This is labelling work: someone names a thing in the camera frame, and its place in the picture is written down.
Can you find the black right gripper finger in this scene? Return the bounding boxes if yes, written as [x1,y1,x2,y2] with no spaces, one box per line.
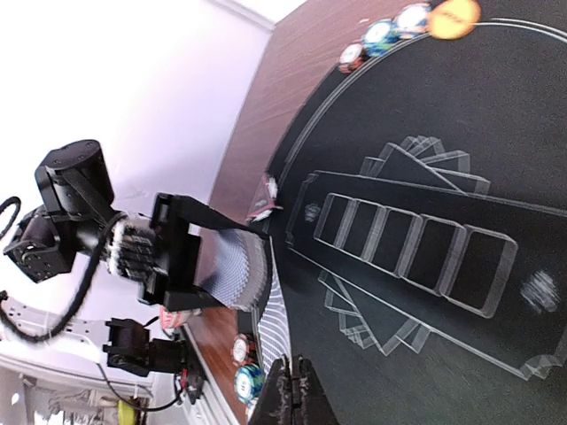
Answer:
[163,287,225,311]
[248,357,293,425]
[176,197,268,239]
[292,355,339,425]

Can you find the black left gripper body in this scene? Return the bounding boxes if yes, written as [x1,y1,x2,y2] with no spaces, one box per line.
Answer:
[138,193,201,306]

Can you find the green chip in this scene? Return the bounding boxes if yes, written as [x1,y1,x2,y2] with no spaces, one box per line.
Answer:
[234,364,264,404]
[361,19,400,57]

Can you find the blue patterned card deck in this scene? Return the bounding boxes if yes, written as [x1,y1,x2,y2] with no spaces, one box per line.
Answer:
[201,229,268,312]

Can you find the brown chip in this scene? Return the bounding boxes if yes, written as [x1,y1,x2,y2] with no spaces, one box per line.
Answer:
[338,42,369,74]
[230,334,257,367]

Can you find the red triangular all-in marker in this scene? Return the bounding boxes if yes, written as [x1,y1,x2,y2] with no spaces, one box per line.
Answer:
[246,174,283,223]

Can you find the card dealt to small blind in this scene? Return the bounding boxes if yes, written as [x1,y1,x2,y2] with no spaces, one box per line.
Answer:
[258,248,291,376]

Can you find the blue white chip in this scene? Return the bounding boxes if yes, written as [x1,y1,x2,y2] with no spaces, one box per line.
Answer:
[395,3,431,36]

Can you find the yellow big blind button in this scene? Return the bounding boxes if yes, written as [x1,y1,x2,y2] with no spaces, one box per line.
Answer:
[428,0,481,40]

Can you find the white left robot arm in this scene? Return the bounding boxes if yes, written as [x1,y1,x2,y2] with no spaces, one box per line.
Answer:
[4,140,270,312]

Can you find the red white patterned cup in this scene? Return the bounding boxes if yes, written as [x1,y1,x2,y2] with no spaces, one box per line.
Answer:
[159,306,203,337]

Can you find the round black poker mat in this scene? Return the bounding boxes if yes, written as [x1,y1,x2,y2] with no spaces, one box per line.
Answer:
[268,1,566,424]

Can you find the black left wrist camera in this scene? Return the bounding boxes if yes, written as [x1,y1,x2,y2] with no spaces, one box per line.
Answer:
[102,318,187,377]

